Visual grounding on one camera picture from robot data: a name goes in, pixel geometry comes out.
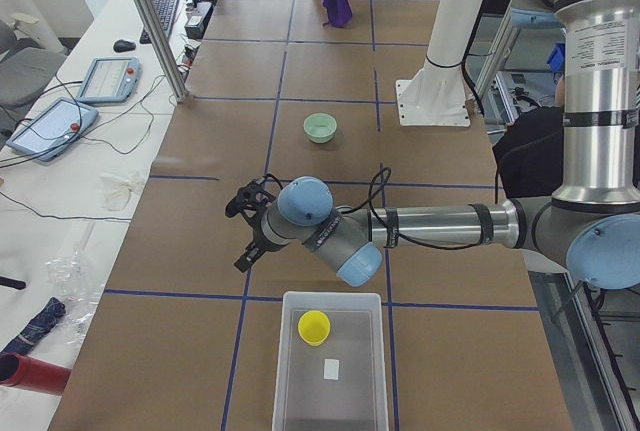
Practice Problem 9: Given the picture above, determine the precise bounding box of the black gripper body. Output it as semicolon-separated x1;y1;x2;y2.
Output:
245;208;280;257

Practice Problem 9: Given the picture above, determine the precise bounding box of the purple cloth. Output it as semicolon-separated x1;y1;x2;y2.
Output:
322;0;353;28

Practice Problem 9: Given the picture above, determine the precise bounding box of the yellow plastic cup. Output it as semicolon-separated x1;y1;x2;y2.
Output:
297;310;331;347

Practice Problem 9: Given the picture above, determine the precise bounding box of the mint green bowl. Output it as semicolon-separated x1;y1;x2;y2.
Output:
303;113;337;144

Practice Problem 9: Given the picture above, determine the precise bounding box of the black box device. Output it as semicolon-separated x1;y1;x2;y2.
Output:
184;2;213;40

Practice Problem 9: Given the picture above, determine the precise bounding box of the clear plastic storage box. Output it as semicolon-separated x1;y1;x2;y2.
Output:
272;291;389;430

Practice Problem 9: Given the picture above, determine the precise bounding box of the crumpled white tissue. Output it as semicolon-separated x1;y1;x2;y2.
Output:
99;172;145;211

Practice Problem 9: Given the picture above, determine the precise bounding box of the black keyboard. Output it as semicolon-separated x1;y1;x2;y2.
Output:
152;0;181;37

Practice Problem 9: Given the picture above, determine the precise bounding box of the crumpled clear plastic wrap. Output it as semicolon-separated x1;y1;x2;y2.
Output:
45;252;104;346

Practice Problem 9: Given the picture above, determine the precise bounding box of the folded dark blue umbrella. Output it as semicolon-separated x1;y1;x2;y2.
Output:
1;297;66;356

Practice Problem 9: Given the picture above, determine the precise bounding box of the far teach pendant tablet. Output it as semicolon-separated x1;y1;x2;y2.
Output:
76;57;141;105

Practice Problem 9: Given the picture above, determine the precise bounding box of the teach pendant tablet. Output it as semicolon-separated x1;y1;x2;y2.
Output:
6;98;99;162
76;57;141;105

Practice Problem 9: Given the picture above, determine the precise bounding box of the black computer mouse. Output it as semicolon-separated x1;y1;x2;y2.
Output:
113;39;136;53

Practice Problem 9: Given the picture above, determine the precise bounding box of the near teach pendant tablet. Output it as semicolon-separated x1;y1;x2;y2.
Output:
6;98;99;162

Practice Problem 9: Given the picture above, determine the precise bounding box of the red cylinder bottle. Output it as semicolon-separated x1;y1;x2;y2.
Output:
1;353;71;396

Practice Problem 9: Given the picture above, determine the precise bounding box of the seated person in black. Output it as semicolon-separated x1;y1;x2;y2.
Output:
493;76;565;199

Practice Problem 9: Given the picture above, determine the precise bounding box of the grey office chair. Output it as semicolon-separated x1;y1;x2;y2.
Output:
1;21;66;140

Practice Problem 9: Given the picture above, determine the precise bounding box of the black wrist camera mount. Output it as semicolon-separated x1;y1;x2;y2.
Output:
225;178;276;226

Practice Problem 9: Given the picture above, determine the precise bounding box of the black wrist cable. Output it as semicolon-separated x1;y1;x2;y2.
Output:
344;165;393;214

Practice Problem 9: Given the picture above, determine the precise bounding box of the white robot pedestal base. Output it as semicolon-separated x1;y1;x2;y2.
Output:
396;0;483;127

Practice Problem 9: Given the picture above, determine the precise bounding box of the aluminium frame post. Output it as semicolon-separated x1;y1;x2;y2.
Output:
133;0;188;103

